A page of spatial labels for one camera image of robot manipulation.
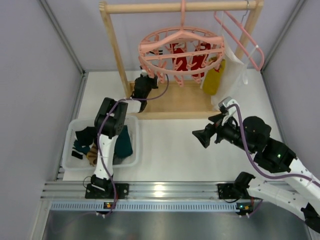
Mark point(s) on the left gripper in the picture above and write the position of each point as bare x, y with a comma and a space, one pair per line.
147, 81

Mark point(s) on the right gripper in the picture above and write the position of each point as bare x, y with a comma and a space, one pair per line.
213, 135

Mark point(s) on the red sock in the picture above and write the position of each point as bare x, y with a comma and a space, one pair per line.
180, 63
197, 60

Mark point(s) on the yellow sock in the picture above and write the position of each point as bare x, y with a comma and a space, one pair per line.
213, 78

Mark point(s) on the pink round clip hanger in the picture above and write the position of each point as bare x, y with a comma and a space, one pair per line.
155, 54

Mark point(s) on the dark green sock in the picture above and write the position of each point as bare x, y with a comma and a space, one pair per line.
123, 147
78, 150

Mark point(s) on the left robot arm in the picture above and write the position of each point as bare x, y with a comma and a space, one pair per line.
109, 123

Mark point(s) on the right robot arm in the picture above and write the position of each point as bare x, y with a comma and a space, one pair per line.
273, 160

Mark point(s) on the white sock in basket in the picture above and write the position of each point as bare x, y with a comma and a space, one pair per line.
133, 106

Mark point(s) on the wooden clothes rack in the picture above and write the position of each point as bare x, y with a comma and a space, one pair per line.
171, 101

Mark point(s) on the white mesh laundry bag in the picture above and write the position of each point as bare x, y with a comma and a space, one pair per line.
234, 76

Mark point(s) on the black sock in basket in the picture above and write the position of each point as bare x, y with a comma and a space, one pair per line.
85, 137

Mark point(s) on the brown striped sock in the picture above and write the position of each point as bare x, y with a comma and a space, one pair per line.
92, 155

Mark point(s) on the white plastic basket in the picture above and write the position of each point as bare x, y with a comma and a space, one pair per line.
70, 163

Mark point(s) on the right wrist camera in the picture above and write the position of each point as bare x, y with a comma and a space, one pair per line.
227, 108

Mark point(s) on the pink wire hanger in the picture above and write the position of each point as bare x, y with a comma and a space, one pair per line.
258, 67

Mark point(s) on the aluminium mounting rail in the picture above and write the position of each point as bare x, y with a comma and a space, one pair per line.
139, 190

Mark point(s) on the slotted cable duct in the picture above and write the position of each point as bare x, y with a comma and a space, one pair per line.
150, 206

